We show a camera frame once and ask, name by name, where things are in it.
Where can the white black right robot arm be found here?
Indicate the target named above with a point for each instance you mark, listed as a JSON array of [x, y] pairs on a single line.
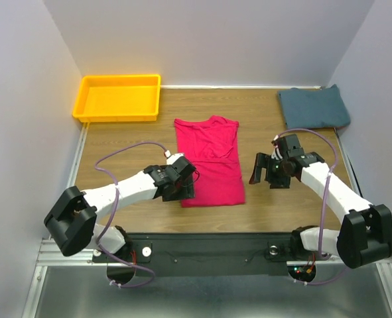
[[365, 234]]

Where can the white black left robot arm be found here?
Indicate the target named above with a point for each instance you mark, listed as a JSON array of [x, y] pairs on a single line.
[[73, 220]]

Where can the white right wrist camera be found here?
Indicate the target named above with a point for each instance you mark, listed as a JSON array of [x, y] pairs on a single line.
[[276, 155]]

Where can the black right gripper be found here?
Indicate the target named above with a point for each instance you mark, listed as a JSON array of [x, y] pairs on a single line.
[[263, 160]]

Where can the aluminium frame rails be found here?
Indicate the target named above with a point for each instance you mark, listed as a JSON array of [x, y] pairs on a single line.
[[48, 257]]

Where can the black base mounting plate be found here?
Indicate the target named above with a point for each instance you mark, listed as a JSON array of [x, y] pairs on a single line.
[[204, 254]]

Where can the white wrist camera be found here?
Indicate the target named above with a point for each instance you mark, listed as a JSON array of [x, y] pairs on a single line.
[[172, 158], [276, 155]]

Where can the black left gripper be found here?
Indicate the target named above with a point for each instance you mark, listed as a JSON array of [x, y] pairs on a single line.
[[186, 192]]

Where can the folded teal t shirt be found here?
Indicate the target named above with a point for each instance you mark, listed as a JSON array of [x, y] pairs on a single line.
[[316, 109]]

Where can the pink t shirt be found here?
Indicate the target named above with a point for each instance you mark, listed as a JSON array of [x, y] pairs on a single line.
[[212, 147]]

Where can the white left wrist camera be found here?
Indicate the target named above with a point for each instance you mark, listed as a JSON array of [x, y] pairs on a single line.
[[172, 158]]

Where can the yellow plastic tray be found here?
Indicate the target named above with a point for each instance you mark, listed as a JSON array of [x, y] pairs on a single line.
[[118, 98]]

